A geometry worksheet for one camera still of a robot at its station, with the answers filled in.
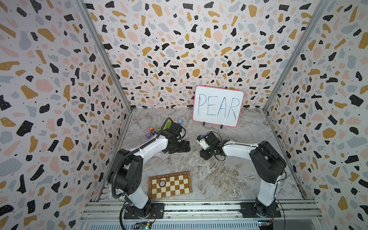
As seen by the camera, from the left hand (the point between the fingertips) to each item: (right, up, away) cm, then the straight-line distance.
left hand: (186, 148), depth 89 cm
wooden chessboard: (-9, -19, -9) cm, 22 cm away
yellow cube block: (-12, +19, +24) cm, 33 cm away
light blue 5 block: (-6, +17, +24) cm, 30 cm away
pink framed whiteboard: (+22, +28, +15) cm, 39 cm away
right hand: (+11, -4, +6) cm, 13 cm away
